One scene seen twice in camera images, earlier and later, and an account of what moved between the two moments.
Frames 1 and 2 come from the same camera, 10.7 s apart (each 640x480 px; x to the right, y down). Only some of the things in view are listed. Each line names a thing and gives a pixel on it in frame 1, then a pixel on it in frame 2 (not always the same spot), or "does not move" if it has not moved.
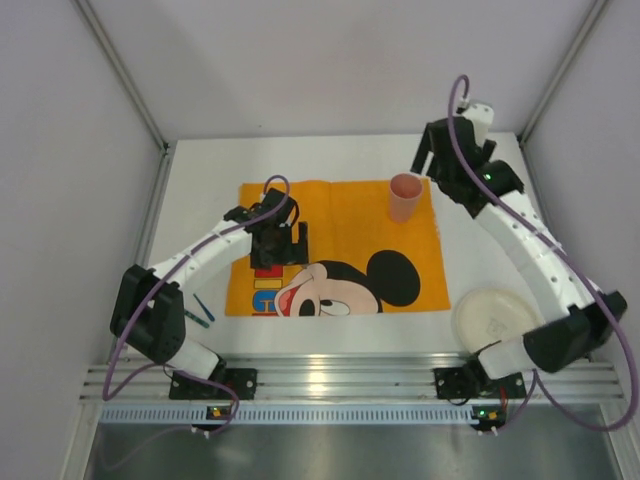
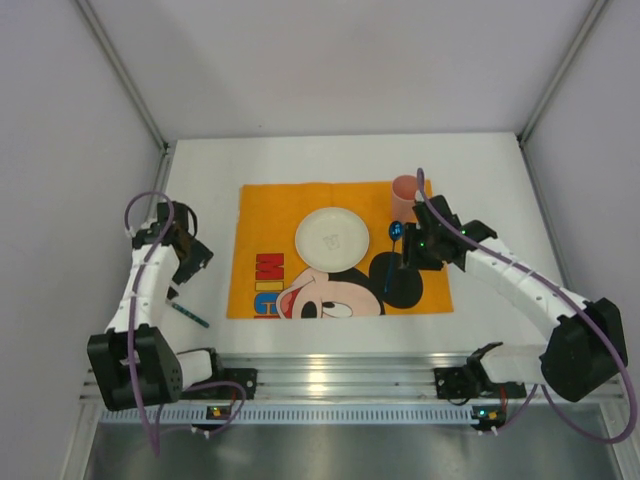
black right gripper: x=438 y=145 to x=413 y=248
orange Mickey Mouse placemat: x=360 y=259 does not move
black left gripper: x=279 y=255 to x=195 y=257
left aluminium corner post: x=165 y=145 does not move
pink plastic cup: x=404 y=200 does not move
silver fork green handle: x=196 y=318 does not move
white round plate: x=489 y=315 to x=332 y=239
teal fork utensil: x=207 y=313 to x=395 y=231
